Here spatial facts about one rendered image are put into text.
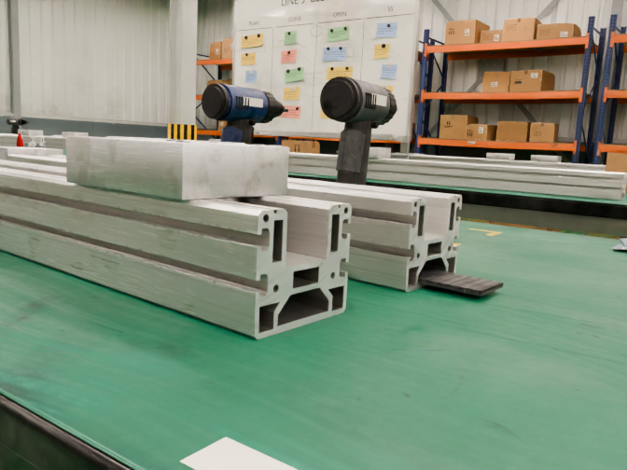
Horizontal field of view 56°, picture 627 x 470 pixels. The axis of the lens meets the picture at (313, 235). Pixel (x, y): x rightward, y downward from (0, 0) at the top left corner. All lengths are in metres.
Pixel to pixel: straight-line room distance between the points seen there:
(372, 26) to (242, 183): 3.46
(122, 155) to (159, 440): 0.26
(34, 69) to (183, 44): 5.16
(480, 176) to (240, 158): 1.74
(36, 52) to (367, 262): 13.31
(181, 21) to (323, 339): 9.12
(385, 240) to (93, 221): 0.26
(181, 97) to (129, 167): 8.63
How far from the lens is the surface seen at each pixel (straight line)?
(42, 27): 13.89
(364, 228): 0.55
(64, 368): 0.36
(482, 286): 0.55
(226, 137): 1.01
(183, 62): 9.16
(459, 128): 10.86
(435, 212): 0.59
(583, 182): 2.07
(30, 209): 0.63
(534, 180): 2.10
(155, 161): 0.44
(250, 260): 0.38
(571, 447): 0.30
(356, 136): 0.82
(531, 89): 10.44
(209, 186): 0.43
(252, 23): 4.50
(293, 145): 5.47
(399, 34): 3.78
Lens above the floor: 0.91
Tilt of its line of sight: 9 degrees down
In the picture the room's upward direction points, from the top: 3 degrees clockwise
